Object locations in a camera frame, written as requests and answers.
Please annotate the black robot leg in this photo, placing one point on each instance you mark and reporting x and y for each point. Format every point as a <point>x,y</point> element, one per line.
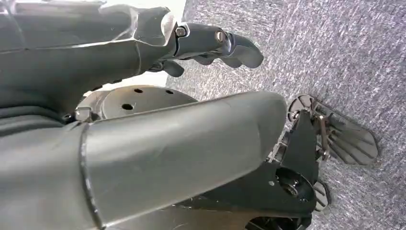
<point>253,190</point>

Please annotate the black ribbed robot foot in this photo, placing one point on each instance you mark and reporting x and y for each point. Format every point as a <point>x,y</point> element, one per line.
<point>322,196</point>
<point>352,143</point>

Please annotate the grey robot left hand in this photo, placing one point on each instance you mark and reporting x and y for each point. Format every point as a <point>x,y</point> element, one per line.
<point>174,149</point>

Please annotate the ribbed grey left arm sleeve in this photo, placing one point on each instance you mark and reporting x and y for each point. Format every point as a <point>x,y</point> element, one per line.
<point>31,122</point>

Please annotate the black round perforated robot disc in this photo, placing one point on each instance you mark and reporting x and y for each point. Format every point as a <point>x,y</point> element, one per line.
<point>149,100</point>

